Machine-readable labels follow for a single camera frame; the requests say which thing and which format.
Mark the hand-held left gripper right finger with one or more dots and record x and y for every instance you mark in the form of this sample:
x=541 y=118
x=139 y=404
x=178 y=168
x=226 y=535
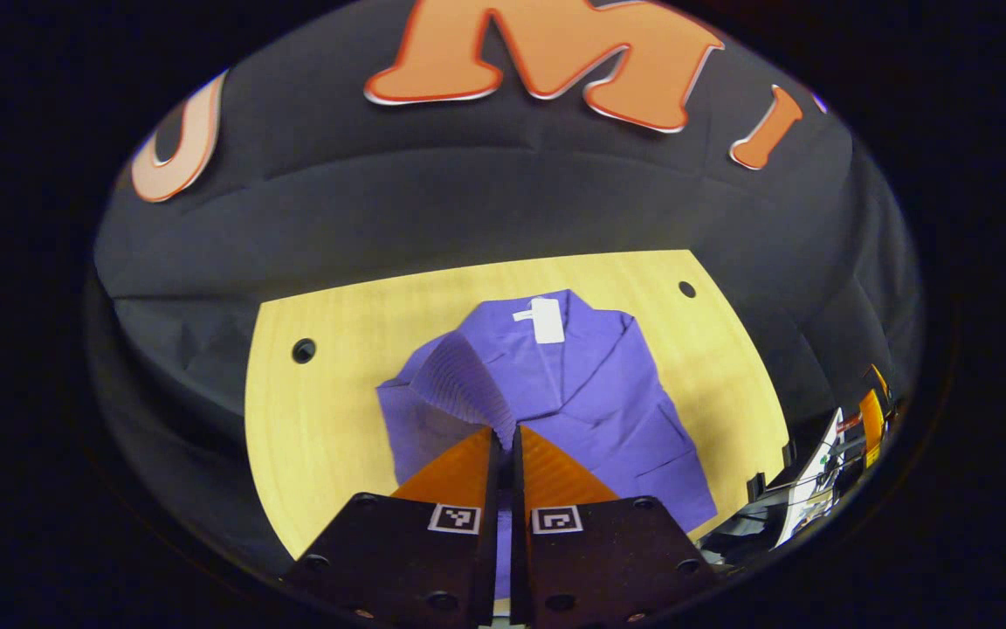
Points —
x=608 y=559

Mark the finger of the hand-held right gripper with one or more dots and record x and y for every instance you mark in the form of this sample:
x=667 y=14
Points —
x=871 y=428
x=881 y=384

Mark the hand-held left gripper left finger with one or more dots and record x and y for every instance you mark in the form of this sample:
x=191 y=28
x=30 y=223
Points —
x=398 y=559

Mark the purple shirt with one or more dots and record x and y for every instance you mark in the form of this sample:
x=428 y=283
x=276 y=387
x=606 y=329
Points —
x=608 y=411

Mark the white panel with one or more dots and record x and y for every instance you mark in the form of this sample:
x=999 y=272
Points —
x=804 y=511

